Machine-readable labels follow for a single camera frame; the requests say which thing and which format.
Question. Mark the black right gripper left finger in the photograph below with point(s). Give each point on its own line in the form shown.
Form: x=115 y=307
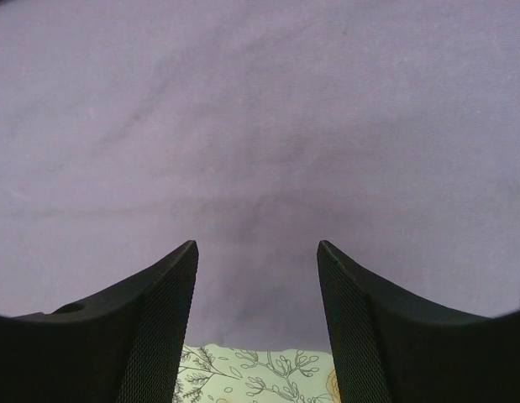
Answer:
x=122 y=344

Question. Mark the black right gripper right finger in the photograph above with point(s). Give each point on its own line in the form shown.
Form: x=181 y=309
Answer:
x=390 y=345

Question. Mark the purple t shirt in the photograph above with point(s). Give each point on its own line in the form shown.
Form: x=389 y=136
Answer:
x=258 y=129

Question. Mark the floral patterned table mat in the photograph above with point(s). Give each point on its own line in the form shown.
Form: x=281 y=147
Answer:
x=212 y=373

